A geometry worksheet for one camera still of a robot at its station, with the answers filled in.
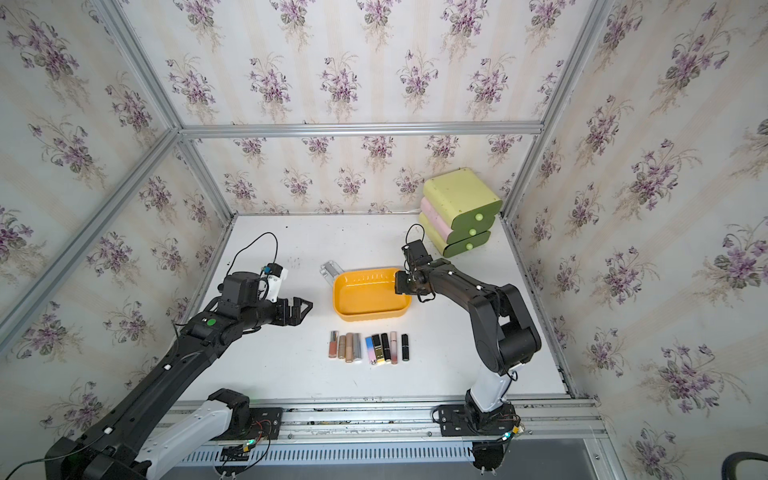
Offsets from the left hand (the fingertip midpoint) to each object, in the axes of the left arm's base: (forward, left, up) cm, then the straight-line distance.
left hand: (301, 305), depth 78 cm
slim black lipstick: (-8, -23, -14) cm, 28 cm away
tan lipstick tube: (-6, -12, -14) cm, 19 cm away
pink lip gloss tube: (-6, -25, -14) cm, 29 cm away
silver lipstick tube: (-6, -14, -14) cm, 21 cm away
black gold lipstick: (-7, -20, -13) cm, 25 cm away
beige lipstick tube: (-6, -10, -15) cm, 19 cm away
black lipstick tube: (-6, -28, -15) cm, 32 cm away
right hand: (+12, -29, -11) cm, 33 cm away
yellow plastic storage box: (+12, -17, -16) cm, 26 cm away
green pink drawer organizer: (+29, -45, +7) cm, 54 cm away
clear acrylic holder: (+22, -3, -15) cm, 26 cm away
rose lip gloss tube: (-5, -7, -15) cm, 17 cm away
